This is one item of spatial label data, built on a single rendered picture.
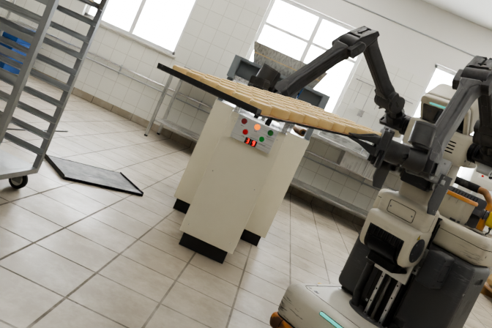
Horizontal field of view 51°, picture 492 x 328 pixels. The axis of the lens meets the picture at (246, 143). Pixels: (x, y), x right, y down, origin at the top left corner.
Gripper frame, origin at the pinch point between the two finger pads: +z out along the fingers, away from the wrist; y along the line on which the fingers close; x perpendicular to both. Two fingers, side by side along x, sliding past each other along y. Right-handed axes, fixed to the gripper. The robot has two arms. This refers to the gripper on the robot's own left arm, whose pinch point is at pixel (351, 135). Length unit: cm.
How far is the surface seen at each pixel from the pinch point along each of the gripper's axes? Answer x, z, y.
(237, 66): 228, 44, 1
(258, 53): 234, 34, -13
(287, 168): 221, -14, 54
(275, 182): 220, -10, 66
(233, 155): 154, 25, 46
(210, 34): 569, 109, -16
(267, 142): 151, 10, 31
